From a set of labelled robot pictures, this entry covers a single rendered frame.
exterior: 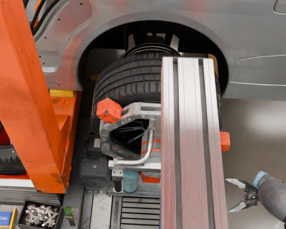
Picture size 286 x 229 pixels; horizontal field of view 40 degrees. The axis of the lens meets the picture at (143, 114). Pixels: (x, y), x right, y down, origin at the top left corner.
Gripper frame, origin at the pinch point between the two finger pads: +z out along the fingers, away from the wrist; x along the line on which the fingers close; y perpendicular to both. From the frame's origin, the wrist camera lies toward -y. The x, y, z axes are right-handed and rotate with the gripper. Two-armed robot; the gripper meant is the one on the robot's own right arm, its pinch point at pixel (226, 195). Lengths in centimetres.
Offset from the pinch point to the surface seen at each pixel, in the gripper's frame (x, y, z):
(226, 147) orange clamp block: -20.9, -9.6, -1.0
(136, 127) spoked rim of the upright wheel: -35, -5, 42
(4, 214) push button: 5, 8, 116
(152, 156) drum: -21.5, 10.8, 30.8
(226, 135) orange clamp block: -27.1, -10.3, -1.5
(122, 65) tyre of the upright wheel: -65, 11, 41
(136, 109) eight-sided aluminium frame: -44, 22, 33
